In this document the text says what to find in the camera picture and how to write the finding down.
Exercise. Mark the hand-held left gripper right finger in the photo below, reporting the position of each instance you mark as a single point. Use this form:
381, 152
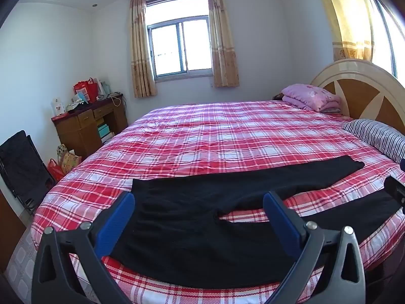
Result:
280, 224

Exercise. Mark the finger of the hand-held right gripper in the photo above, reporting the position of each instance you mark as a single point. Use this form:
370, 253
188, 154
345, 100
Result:
395, 190

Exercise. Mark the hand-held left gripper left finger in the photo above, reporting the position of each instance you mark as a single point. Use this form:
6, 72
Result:
117, 221

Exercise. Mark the black pants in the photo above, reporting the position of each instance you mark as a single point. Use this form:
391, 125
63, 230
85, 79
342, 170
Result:
189, 215

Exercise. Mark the striped pillow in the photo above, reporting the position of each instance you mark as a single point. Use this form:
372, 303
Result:
379, 136

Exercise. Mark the floral shopping bag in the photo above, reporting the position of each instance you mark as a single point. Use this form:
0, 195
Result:
71, 161

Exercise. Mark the red plastic bag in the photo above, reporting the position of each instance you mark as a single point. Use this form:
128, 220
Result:
56, 171

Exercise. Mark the stack of teal boxes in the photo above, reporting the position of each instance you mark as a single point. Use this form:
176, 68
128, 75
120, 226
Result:
103, 133

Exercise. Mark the wooden desk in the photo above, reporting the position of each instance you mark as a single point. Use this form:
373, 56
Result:
85, 126

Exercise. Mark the bed with red plaid sheet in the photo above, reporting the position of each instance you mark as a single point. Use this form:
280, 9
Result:
221, 139

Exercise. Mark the cream and wood headboard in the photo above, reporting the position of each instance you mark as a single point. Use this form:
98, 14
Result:
345, 95

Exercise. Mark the black folding chair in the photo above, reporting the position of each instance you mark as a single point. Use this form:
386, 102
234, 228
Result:
22, 164

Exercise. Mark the folded pink quilt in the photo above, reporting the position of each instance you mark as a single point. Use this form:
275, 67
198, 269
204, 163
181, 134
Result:
310, 96

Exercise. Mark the light blue box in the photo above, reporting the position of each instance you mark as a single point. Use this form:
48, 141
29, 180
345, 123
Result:
80, 98

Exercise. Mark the white box with red print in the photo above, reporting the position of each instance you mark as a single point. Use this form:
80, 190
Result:
58, 107

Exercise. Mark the white paper bag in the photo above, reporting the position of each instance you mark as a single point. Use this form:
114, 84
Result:
102, 88

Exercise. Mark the red gift bag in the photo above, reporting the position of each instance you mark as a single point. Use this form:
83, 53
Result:
85, 89

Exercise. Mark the large side window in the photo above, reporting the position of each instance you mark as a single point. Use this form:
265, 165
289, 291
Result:
384, 38

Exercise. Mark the beige floral curtain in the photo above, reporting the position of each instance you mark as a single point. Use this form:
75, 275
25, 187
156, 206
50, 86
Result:
140, 53
223, 44

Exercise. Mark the yellow curtain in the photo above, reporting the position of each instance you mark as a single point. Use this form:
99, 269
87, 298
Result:
348, 22

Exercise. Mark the sliding glass window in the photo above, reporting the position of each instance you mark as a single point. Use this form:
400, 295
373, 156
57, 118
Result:
177, 47

